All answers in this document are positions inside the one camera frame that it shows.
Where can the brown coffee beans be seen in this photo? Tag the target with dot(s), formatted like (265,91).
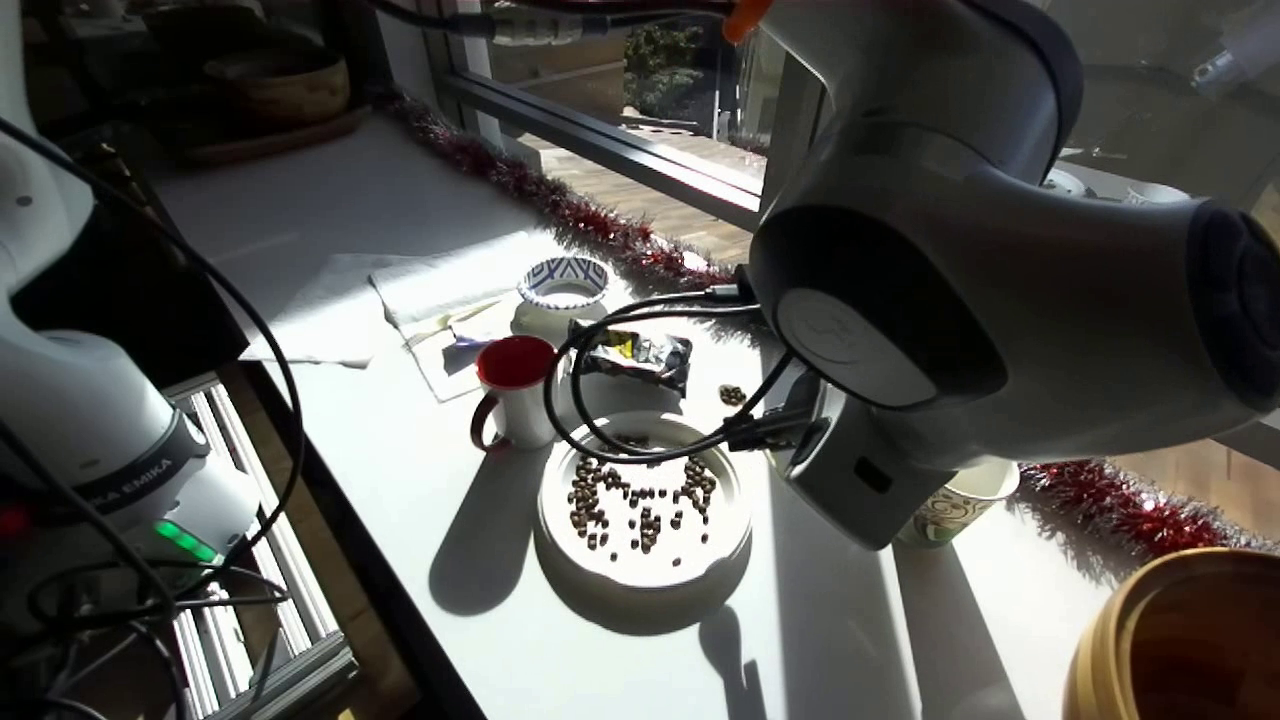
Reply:
(640,514)

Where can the white bowl of beans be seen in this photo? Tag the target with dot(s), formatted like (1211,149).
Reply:
(640,570)

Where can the patterned paper cup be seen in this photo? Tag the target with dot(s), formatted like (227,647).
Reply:
(967,506)

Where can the large wooden bowl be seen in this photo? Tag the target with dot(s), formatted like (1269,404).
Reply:
(1174,640)

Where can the black popcorn snack bag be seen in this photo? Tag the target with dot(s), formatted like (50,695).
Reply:
(640,358)

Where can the stray coffee bean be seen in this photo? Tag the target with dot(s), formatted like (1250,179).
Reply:
(730,395)

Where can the white mug red inside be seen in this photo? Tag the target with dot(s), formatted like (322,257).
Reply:
(523,387)

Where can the red silver tinsel garland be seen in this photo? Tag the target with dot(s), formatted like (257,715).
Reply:
(574,215)

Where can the small dark object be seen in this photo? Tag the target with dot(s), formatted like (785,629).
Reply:
(456,358)

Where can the slim grey utensil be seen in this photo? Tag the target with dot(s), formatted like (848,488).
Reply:
(462,321)

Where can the white paper sheet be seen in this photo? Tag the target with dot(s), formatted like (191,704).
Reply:
(426,300)

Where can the orange plastic clamp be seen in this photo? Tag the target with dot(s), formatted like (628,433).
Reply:
(746,18)

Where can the woven basket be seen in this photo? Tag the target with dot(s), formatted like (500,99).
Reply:
(287,93)

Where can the grey window frame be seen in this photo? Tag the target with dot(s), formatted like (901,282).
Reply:
(600,146)

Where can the aluminium rail frame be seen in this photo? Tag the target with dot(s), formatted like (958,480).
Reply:
(287,586)

